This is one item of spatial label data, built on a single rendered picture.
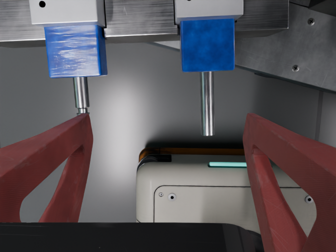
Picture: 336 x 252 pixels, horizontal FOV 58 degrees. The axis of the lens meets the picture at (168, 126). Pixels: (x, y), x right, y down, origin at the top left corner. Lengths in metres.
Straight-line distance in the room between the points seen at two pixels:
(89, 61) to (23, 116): 1.01
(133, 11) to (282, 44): 0.16
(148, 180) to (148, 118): 0.31
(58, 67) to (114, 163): 0.94
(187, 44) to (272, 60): 0.11
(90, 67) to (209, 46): 0.10
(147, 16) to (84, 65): 0.07
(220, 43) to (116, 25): 0.09
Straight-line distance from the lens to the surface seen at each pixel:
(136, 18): 0.27
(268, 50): 0.33
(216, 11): 0.24
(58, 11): 0.25
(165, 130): 1.14
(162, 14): 0.27
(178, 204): 0.92
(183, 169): 0.90
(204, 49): 0.25
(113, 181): 1.21
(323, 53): 0.35
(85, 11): 0.25
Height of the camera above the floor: 1.12
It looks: 80 degrees down
